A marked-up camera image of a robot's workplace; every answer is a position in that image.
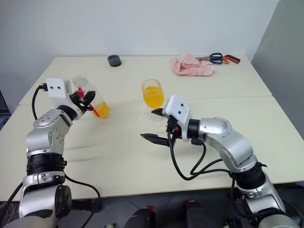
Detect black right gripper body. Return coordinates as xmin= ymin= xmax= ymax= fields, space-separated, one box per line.
xmin=165 ymin=115 xmax=185 ymax=143

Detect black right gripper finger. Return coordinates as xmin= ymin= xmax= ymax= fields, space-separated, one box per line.
xmin=151 ymin=107 xmax=165 ymax=117
xmin=140 ymin=133 xmax=171 ymax=146

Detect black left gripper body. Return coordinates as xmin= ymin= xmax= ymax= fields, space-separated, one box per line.
xmin=73 ymin=98 xmax=94 ymax=113

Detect orange juice bottle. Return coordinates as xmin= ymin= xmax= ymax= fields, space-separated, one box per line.
xmin=72 ymin=75 xmax=111 ymax=120

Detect dark grey round cap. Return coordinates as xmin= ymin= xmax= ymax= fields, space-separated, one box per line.
xmin=107 ymin=54 xmax=122 ymax=68

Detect pink towel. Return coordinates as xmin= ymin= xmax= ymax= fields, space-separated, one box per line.
xmin=171 ymin=53 xmax=216 ymax=77

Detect dark laptop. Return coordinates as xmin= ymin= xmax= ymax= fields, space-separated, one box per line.
xmin=0 ymin=88 xmax=11 ymax=131

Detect dark rounded shape red top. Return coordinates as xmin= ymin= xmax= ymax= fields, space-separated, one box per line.
xmin=124 ymin=205 xmax=156 ymax=228

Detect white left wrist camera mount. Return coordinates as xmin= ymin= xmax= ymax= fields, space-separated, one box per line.
xmin=46 ymin=78 xmax=72 ymax=108

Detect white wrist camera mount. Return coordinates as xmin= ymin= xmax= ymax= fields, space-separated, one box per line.
xmin=162 ymin=95 xmax=193 ymax=131
xmin=46 ymin=78 xmax=72 ymax=108

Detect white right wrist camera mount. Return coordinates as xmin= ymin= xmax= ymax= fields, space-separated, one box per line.
xmin=162 ymin=95 xmax=193 ymax=131

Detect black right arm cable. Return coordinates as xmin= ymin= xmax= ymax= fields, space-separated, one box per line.
xmin=167 ymin=132 xmax=236 ymax=191

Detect black-handled scissors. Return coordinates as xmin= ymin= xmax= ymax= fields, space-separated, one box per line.
xmin=195 ymin=52 xmax=224 ymax=65

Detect orange black handled pliers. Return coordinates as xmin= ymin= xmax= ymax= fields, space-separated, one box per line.
xmin=206 ymin=54 xmax=241 ymax=65

